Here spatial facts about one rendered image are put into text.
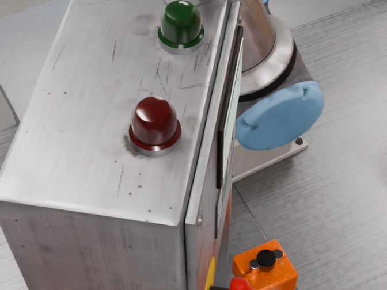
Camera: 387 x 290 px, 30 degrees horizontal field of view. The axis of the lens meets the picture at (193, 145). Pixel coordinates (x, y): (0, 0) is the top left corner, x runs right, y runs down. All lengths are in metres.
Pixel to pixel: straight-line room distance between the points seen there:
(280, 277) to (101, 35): 0.31
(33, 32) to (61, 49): 0.97
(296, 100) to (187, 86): 0.45
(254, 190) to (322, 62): 0.30
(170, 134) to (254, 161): 0.77
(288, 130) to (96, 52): 0.50
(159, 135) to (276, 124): 0.52
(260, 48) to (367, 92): 0.50
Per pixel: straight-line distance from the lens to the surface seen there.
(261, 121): 0.83
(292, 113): 0.85
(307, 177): 1.14
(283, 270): 0.64
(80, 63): 0.40
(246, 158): 1.10
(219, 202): 0.45
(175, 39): 0.39
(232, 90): 0.41
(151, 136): 0.34
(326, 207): 1.11
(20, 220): 0.36
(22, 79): 1.30
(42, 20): 1.40
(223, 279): 0.73
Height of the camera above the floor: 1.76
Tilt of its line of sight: 53 degrees down
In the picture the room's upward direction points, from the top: 1 degrees counter-clockwise
